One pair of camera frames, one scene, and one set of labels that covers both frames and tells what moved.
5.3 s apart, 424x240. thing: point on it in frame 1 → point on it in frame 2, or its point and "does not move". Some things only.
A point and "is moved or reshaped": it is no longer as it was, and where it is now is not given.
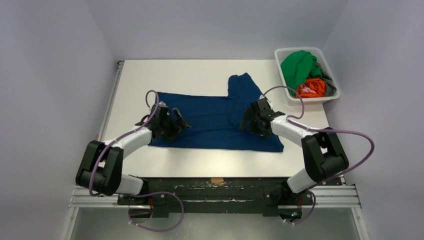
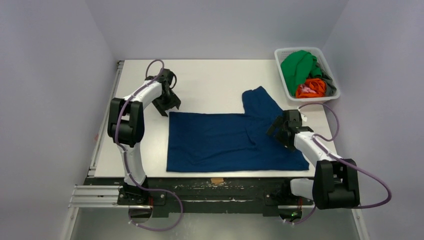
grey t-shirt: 331,89 does not move
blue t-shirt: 215,121 is moved or reshaped
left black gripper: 171,122 → 166,103
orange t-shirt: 316,84 does not move
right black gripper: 253,118 → 281,129
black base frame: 168,196 does not move
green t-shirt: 298,66 does not move
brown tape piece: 216,180 does not move
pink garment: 306,89 does not move
